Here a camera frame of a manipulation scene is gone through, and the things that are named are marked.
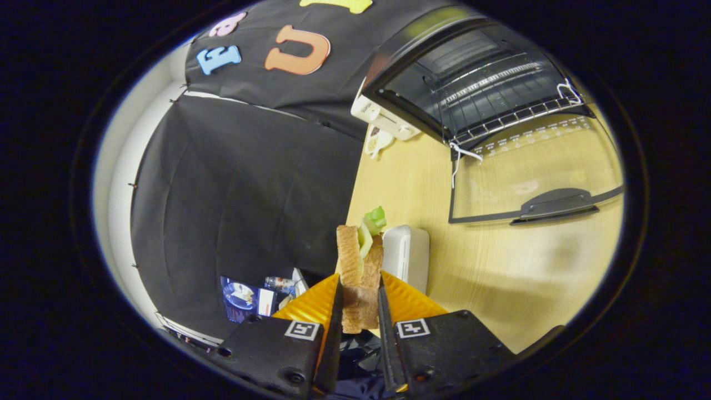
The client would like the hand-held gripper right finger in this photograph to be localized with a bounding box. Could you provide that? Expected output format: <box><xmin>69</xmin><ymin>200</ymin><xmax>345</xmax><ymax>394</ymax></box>
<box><xmin>378</xmin><ymin>271</ymin><xmax>517</xmax><ymax>394</ymax></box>

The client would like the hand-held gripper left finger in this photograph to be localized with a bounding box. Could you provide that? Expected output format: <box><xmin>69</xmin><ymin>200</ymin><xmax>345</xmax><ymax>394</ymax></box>
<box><xmin>208</xmin><ymin>273</ymin><xmax>345</xmax><ymax>398</ymax></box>

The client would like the toast sandwich with lettuce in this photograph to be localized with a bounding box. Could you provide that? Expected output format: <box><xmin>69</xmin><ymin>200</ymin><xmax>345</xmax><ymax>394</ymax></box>
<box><xmin>336</xmin><ymin>206</ymin><xmax>388</xmax><ymax>335</ymax></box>

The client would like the black toaster oven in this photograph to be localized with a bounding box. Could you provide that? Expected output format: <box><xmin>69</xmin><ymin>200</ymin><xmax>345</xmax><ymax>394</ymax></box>
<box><xmin>361</xmin><ymin>14</ymin><xmax>625</xmax><ymax>226</ymax></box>

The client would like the small clear bottle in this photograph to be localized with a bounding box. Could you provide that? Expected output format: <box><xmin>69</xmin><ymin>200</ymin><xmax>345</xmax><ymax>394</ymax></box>
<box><xmin>264</xmin><ymin>276</ymin><xmax>298</xmax><ymax>295</ymax></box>

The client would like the white rectangular plate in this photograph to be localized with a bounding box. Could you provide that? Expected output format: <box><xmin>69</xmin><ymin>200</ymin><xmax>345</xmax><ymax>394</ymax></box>
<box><xmin>382</xmin><ymin>224</ymin><xmax>431</xmax><ymax>295</ymax></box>

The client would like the blue printed box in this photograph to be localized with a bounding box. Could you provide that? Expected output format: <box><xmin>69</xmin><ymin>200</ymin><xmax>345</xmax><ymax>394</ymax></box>
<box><xmin>221</xmin><ymin>276</ymin><xmax>277</xmax><ymax>324</ymax></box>

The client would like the black backdrop cloth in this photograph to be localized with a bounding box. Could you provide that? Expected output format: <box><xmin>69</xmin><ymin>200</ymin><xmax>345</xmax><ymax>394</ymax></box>
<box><xmin>129</xmin><ymin>0</ymin><xmax>462</xmax><ymax>339</ymax></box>

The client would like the white printed tag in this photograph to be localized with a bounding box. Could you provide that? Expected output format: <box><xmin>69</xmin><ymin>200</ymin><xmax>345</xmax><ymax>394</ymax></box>
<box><xmin>365</xmin><ymin>125</ymin><xmax>395</xmax><ymax>161</ymax></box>

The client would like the white countertop appliance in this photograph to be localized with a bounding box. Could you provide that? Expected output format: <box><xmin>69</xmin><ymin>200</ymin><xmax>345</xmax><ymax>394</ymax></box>
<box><xmin>351</xmin><ymin>78</ymin><xmax>423</xmax><ymax>141</ymax></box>

